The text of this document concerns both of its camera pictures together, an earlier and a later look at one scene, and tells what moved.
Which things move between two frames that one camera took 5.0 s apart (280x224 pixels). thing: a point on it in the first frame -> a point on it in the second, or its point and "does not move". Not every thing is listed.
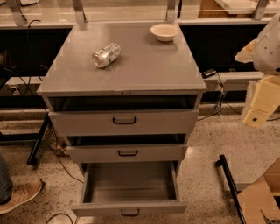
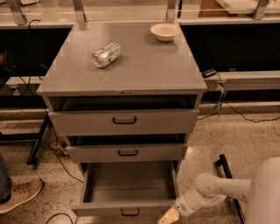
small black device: x=208 y=73 does not move
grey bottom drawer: x=129 y=188 does not move
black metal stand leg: x=222 y=161 does not move
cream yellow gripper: x=269 y=51 -> x=183 y=206
